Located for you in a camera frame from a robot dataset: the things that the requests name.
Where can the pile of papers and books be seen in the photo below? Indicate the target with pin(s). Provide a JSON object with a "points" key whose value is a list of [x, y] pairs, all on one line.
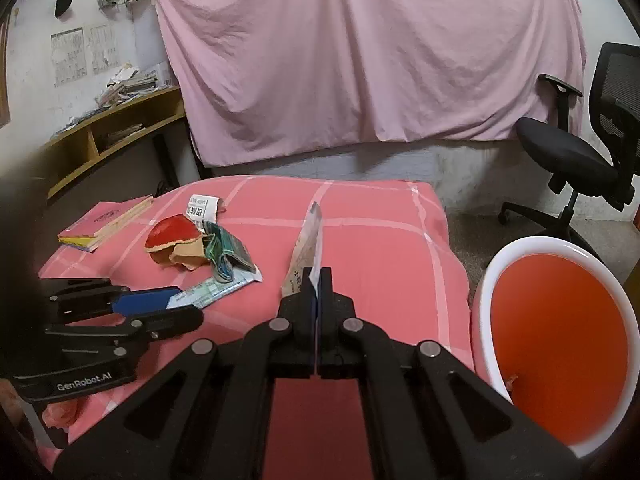
{"points": [[122, 87]]}

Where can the white cardboard box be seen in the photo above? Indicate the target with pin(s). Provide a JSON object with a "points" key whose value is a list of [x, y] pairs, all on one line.
{"points": [[162, 74]]}

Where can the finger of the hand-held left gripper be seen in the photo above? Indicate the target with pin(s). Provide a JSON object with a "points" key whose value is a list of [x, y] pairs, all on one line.
{"points": [[165, 321], [145, 301]]}

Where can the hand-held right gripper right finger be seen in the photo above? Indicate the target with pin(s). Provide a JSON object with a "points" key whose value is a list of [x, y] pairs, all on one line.
{"points": [[332, 320]]}

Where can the red torn cardboard piece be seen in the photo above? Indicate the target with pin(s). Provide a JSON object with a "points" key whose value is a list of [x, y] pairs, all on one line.
{"points": [[170, 232]]}

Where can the yellow book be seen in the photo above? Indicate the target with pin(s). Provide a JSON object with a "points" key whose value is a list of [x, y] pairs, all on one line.
{"points": [[90, 248], [82, 242]]}

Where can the orange bucket with white rim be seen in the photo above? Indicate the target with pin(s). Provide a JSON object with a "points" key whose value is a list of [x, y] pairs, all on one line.
{"points": [[555, 340]]}

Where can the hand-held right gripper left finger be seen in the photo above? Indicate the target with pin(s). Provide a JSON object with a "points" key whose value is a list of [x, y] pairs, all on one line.
{"points": [[300, 320]]}

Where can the black hanging cap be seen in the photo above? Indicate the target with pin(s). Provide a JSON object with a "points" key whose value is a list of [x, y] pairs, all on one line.
{"points": [[64, 0]]}

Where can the wooden shelf desk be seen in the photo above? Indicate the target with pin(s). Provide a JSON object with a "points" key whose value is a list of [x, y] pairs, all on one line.
{"points": [[80, 152]]}

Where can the small paper wall chart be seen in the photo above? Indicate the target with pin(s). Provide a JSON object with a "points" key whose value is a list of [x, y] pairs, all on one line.
{"points": [[101, 50]]}

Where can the white green printed wrapper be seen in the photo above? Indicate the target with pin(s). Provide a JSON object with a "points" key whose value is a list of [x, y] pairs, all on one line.
{"points": [[215, 290]]}

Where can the black mesh office chair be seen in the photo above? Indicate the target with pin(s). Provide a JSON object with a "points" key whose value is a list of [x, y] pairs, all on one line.
{"points": [[565, 147]]}

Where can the torn tan paper piece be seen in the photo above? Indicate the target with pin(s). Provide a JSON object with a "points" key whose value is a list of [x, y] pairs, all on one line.
{"points": [[187, 256]]}

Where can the white labelled wrapper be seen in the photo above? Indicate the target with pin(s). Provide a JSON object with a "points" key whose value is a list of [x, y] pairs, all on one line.
{"points": [[200, 207]]}

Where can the pink book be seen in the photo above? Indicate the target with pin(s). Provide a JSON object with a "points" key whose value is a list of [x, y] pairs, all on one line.
{"points": [[105, 217]]}

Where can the thin paper stack in shelf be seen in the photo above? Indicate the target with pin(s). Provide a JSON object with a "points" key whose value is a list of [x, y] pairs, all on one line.
{"points": [[125, 135]]}

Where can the large paper wall chart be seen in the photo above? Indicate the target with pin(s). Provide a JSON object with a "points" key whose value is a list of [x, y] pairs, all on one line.
{"points": [[69, 57]]}

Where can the wooden window frame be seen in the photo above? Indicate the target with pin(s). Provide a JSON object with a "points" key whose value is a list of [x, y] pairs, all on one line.
{"points": [[4, 85]]}

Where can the pink hanging sheet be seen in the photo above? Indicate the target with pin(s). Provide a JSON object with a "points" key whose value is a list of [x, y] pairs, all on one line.
{"points": [[360, 50]]}

